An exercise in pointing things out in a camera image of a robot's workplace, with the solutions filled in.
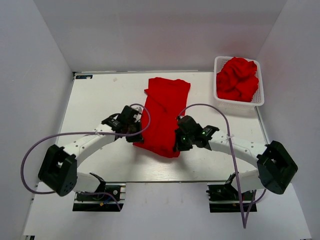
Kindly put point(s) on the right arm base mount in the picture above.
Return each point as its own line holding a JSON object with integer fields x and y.
{"x": 222, "y": 200}

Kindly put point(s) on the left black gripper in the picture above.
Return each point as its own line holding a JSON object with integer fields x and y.
{"x": 137, "y": 138}

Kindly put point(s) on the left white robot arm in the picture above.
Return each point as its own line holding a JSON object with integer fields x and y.
{"x": 59, "y": 169}

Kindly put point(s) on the blue table label sticker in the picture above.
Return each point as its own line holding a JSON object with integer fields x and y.
{"x": 83, "y": 77}

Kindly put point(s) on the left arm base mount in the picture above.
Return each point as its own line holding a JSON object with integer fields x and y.
{"x": 111, "y": 200}

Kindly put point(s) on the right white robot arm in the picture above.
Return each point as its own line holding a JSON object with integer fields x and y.
{"x": 274, "y": 167}

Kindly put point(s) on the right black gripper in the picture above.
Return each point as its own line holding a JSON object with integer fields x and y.
{"x": 179, "y": 146}

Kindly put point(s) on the white plastic basket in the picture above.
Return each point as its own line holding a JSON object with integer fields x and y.
{"x": 258, "y": 97}

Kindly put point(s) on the red t shirt pile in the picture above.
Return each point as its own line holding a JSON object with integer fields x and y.
{"x": 237, "y": 80}

